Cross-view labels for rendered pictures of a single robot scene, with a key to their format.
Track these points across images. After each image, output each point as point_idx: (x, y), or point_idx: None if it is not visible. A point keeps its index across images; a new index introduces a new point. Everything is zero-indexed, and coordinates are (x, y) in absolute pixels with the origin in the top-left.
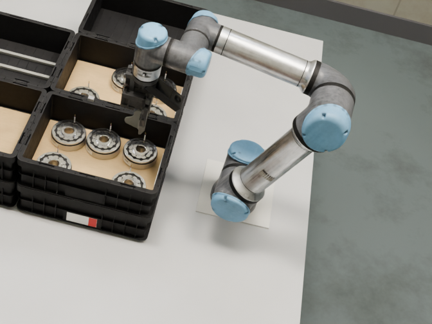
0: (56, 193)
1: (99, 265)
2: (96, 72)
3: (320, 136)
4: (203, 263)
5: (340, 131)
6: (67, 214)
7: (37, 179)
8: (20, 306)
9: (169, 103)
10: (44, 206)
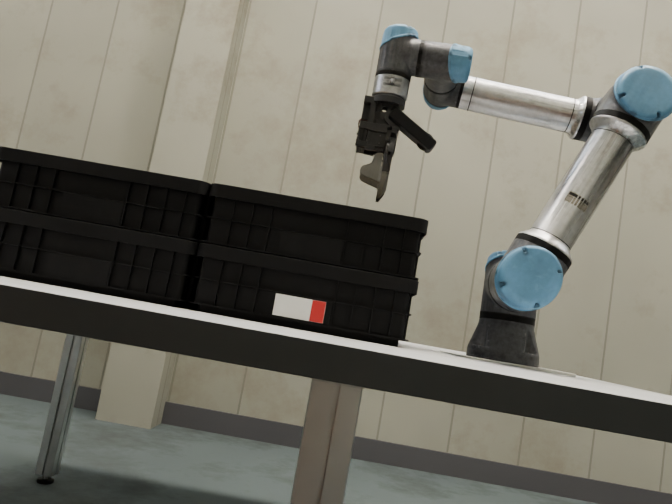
0: (264, 249)
1: (345, 339)
2: None
3: (645, 92)
4: (514, 368)
5: (669, 81)
6: (276, 299)
7: (236, 227)
8: (213, 319)
9: (421, 133)
10: (238, 290)
